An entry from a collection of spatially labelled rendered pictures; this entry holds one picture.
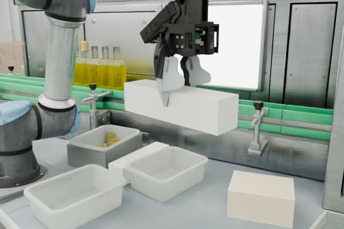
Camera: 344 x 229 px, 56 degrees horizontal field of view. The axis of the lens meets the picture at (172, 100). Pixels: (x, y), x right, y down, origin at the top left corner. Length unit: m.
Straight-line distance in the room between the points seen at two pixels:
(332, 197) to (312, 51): 0.53
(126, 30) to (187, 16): 0.95
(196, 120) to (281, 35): 0.77
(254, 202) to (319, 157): 0.33
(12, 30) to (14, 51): 1.30
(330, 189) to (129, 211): 0.54
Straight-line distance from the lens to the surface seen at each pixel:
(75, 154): 1.17
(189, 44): 0.55
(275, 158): 1.14
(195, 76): 0.63
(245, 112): 1.13
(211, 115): 0.54
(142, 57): 1.46
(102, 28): 1.58
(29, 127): 1.07
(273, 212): 0.87
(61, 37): 0.99
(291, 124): 1.11
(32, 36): 1.98
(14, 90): 1.67
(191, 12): 0.56
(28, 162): 1.10
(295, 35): 1.27
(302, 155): 1.12
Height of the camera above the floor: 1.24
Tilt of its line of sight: 13 degrees down
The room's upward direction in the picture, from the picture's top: straight up
